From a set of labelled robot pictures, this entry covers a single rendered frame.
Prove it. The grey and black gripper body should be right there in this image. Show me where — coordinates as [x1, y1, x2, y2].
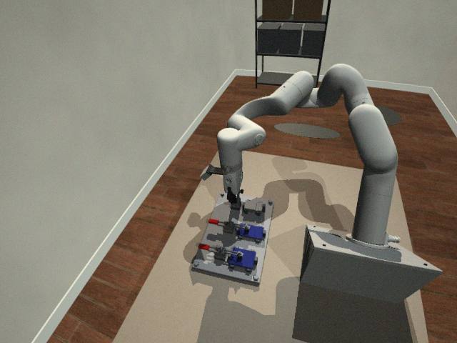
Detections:
[221, 169, 243, 195]

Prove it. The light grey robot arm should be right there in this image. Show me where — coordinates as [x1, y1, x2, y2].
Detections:
[200, 64, 400, 249]

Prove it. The blue rectangular block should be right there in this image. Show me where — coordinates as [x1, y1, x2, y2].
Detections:
[237, 224, 264, 240]
[229, 247, 256, 270]

